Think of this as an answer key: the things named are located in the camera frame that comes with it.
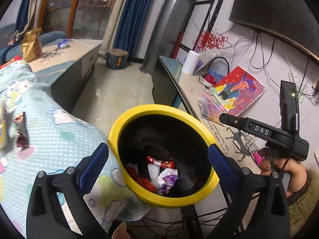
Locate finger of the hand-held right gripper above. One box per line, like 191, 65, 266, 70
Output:
219, 113, 250, 130

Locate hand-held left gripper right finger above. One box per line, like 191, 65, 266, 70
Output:
207, 144, 291, 239

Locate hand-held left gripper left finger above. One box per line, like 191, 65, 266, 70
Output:
26, 142, 117, 239

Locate red plastic bag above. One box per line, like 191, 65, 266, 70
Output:
126, 166, 156, 192

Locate purple white wrapper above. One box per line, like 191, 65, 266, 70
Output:
157, 169, 179, 195

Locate red snack packet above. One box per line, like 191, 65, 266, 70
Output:
147, 156, 175, 170

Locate yellow round trash bin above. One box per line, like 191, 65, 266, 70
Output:
109, 104, 220, 209

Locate purple snack packet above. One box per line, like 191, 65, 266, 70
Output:
14, 112, 30, 150

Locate person's right forearm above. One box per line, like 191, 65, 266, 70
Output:
287, 169, 319, 238

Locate person's right hand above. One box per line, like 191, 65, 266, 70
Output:
258, 147, 308, 198

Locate person's left hand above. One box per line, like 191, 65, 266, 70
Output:
112, 222, 130, 239

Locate paint set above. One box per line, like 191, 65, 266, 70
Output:
198, 93, 226, 124

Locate colourful painting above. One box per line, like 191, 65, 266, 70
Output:
212, 66, 267, 117

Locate cat print blanket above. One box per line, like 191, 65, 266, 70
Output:
0, 60, 152, 239

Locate white paper towel roll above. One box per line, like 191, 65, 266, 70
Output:
181, 50, 201, 76

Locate red berry branches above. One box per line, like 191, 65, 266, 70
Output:
192, 30, 229, 53

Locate yellow wrapper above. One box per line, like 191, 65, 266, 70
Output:
0, 99, 14, 154

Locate dark blue stool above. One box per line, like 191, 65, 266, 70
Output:
106, 49, 129, 70

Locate grey coffee table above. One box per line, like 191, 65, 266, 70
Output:
26, 38, 103, 114

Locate silver tower air conditioner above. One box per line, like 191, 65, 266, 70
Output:
139, 0, 200, 76

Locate red blanket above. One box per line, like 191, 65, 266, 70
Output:
0, 57, 22, 70

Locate blue sofa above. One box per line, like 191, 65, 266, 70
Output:
0, 23, 67, 64

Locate brown paper bag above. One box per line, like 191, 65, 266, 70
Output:
21, 28, 43, 63

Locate blue curtain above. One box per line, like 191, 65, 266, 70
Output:
113, 0, 161, 64
15, 0, 37, 30

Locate beige curtain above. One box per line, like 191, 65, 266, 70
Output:
26, 0, 48, 34
102, 0, 135, 51

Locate wooden glass sliding door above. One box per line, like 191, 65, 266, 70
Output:
37, 0, 125, 40

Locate black ring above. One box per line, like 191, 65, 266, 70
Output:
206, 57, 230, 80

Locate black wall cables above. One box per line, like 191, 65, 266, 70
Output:
230, 27, 319, 105

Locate black floor cables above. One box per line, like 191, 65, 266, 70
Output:
142, 204, 246, 239

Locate wall television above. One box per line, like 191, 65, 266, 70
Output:
229, 0, 319, 63

